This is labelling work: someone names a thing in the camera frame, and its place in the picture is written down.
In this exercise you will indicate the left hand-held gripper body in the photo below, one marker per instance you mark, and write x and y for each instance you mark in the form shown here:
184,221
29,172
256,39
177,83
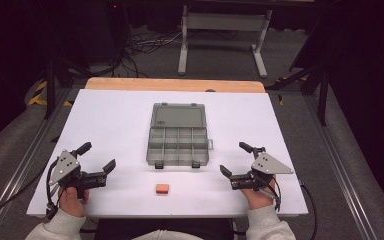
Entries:
67,166

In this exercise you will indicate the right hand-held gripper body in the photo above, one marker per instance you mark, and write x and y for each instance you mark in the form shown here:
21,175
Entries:
266,165

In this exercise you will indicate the orange eraser block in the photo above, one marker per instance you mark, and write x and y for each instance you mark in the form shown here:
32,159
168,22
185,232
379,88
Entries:
162,188

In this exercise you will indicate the grey plastic compartment box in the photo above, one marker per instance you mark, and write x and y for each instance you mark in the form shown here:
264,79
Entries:
178,135

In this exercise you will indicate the person's right hand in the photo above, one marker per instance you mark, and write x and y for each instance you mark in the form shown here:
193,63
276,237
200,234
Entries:
258,199

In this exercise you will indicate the person's left hand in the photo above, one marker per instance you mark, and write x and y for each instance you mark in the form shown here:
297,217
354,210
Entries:
70,201

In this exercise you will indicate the white table board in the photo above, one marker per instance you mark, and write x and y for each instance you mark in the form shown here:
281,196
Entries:
120,133

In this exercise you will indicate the black metal stand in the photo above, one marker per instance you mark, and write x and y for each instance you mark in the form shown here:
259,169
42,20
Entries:
323,100
50,90

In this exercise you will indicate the yellow black floor tape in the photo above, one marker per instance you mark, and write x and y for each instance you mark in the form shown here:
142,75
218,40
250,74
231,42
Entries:
36,99

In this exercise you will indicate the person's grey torso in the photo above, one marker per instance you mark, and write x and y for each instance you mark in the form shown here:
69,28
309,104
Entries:
166,235

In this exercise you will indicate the wooden table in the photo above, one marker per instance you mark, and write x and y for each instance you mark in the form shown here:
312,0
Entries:
175,84

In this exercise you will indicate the grey metal floor rail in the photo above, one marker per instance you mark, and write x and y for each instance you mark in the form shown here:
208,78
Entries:
23,166
340,166

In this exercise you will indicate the white metal table frame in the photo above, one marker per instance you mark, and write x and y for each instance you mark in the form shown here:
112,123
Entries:
225,21

